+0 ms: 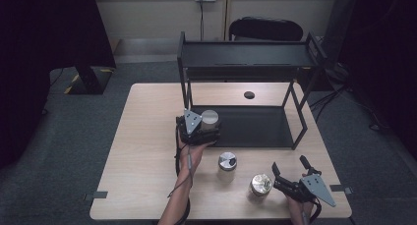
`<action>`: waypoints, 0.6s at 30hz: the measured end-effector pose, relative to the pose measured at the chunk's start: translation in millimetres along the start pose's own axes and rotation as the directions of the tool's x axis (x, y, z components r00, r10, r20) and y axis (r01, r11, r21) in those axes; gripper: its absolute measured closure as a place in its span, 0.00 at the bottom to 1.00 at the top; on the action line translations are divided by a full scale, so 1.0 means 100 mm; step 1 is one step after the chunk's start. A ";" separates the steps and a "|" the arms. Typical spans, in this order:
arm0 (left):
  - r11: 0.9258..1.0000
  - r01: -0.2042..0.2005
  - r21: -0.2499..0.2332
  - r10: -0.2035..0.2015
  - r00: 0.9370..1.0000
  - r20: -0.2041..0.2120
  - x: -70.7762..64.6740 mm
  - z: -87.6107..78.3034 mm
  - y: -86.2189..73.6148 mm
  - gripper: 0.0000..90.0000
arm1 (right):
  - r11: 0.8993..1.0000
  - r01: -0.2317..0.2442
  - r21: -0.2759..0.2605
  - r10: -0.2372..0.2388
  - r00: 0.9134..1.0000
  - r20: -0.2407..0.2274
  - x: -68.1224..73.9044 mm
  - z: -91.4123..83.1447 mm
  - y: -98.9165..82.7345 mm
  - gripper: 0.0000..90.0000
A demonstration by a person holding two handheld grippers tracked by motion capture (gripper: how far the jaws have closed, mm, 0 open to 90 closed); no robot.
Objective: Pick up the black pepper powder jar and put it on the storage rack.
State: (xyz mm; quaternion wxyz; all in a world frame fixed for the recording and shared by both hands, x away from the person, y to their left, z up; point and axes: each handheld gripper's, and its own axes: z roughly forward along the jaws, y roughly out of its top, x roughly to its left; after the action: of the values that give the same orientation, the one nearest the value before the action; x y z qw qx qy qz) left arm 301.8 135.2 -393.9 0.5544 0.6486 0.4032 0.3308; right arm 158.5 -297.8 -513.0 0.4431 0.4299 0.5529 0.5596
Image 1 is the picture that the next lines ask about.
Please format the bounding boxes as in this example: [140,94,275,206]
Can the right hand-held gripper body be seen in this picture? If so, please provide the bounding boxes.
[272,173,337,208]

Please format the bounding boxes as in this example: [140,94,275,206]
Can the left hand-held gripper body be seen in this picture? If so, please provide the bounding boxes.
[176,109,222,146]

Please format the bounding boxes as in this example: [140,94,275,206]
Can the white lid glass jar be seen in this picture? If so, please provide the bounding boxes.
[200,109,220,132]

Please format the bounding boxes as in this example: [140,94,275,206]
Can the shiny metal tin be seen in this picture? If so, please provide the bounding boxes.
[249,173,273,198]

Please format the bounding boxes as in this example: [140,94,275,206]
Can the black metal shelf rack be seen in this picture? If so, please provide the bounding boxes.
[176,30,328,151]

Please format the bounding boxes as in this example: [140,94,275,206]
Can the person's left hand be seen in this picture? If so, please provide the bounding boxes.
[178,140,216,179]

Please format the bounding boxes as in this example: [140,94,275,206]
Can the person's right hand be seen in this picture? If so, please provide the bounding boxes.
[285,195,316,225]

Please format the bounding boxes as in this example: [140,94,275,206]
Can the grey tape strip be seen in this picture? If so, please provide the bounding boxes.
[83,191,109,201]
[328,184,354,196]

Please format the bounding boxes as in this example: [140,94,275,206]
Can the black folding chair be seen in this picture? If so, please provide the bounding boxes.
[228,16,305,42]

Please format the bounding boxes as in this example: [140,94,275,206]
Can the black stand base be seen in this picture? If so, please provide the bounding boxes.
[63,65,115,96]

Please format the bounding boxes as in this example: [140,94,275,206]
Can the dark curtain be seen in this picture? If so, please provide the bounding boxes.
[336,0,417,161]
[0,0,117,169]

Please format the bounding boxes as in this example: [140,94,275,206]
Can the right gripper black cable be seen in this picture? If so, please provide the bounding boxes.
[307,197,324,225]

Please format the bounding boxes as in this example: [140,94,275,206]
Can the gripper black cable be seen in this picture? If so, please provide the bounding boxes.
[166,133,195,225]
[307,197,324,225]

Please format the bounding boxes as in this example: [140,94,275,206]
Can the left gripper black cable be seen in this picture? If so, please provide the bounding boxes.
[166,133,195,225]

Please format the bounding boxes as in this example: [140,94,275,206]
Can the black floor cables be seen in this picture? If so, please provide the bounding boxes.
[308,83,391,132]

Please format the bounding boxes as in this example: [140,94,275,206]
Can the black wall socket cable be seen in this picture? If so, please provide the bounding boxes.
[198,0,206,42]

